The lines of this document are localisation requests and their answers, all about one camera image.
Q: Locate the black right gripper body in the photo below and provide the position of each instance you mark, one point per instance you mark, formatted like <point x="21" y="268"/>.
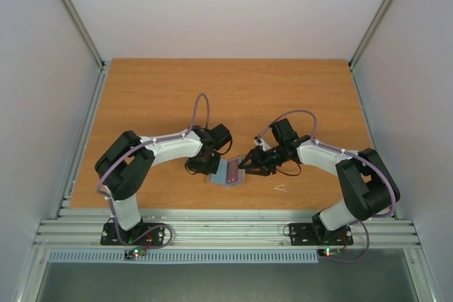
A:
<point x="262" y="158"/>

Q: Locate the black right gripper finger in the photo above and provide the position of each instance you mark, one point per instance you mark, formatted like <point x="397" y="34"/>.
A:
<point x="249" y="161"/>
<point x="261" y="171"/>

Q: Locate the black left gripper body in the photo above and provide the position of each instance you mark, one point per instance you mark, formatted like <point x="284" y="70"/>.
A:
<point x="202" y="165"/>

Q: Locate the pink leather card holder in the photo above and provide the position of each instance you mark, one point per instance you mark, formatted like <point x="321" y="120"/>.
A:
<point x="219" y="178"/>

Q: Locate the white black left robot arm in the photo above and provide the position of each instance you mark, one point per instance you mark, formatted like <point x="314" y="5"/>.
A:
<point x="124" y="166"/>

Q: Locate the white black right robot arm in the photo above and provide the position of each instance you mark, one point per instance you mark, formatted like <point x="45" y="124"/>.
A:
<point x="366" y="184"/>

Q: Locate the right controller circuit board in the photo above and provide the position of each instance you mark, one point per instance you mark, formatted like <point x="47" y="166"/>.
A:
<point x="330" y="252"/>

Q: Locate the controller circuit board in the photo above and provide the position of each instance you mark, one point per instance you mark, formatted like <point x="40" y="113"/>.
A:
<point x="330" y="252"/>
<point x="134" y="254"/>

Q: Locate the left controller circuit board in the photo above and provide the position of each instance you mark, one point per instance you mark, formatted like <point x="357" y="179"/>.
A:
<point x="134" y="254"/>

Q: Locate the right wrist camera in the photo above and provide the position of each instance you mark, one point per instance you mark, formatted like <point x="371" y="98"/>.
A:
<point x="261" y="143"/>

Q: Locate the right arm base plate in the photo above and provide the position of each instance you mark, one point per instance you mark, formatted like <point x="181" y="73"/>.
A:
<point x="316" y="234"/>

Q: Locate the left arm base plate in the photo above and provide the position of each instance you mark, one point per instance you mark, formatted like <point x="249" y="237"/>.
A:
<point x="142" y="234"/>

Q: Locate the grey slotted cable duct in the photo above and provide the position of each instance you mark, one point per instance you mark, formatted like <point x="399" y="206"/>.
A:
<point x="187" y="257"/>

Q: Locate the aluminium front rail frame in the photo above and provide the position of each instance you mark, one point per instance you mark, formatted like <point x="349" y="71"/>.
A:
<point x="218" y="229"/>

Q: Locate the left aluminium frame post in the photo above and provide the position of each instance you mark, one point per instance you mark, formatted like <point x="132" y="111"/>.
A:
<point x="77" y="21"/>

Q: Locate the aluminium frame post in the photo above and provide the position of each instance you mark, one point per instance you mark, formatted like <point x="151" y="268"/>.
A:
<point x="77" y="21"/>
<point x="374" y="24"/>

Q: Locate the right aluminium frame post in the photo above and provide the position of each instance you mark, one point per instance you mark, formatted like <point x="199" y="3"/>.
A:
<point x="374" y="24"/>

